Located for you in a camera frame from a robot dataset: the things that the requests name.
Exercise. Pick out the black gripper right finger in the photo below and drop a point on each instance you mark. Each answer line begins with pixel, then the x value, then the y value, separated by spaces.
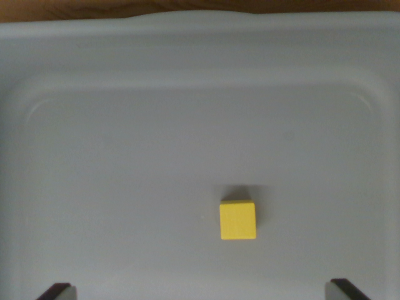
pixel 339 292

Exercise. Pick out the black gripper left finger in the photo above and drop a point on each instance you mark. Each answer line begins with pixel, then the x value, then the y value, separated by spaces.
pixel 61 293

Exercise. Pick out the yellow cube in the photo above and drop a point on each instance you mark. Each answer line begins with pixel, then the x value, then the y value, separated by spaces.
pixel 237 221

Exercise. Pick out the grey plastic tray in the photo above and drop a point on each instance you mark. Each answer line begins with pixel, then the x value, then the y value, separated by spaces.
pixel 156 140

